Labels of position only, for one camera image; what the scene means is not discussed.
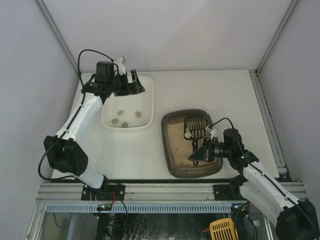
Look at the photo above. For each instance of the white plastic tub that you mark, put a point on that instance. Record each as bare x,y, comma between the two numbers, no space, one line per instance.
130,104

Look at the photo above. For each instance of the grey slotted cable duct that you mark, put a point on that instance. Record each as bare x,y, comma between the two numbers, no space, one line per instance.
138,208

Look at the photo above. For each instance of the aluminium frame rail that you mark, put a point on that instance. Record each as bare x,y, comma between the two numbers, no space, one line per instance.
138,192

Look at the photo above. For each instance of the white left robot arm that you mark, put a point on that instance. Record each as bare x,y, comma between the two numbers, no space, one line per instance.
62,150

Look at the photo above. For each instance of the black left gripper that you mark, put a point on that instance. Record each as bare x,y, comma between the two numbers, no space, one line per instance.
126,86

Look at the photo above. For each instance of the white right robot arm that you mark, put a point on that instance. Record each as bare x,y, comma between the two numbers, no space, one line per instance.
293,219

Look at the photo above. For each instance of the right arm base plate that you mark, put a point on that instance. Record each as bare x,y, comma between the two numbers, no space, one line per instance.
230,192

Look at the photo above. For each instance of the grey-green litter clump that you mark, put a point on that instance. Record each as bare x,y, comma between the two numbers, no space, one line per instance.
124,125
120,113
138,114
115,120
188,135

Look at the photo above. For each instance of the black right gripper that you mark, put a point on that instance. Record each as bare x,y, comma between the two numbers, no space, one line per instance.
206,151

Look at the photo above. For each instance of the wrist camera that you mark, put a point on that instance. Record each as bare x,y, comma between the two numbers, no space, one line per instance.
212,131
120,64

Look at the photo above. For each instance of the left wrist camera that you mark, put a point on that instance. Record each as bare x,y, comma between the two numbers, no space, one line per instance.
120,64

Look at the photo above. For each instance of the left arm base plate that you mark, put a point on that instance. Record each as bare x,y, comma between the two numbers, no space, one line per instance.
103,192

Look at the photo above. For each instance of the black litter scoop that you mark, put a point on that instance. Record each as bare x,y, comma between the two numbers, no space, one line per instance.
196,124

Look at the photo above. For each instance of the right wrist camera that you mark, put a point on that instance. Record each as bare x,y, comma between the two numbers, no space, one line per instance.
212,131

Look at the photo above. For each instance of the yellow slotted scoop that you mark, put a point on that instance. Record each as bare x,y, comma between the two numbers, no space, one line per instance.
223,229

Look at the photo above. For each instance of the brown litter box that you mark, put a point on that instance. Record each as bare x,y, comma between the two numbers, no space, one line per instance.
177,149

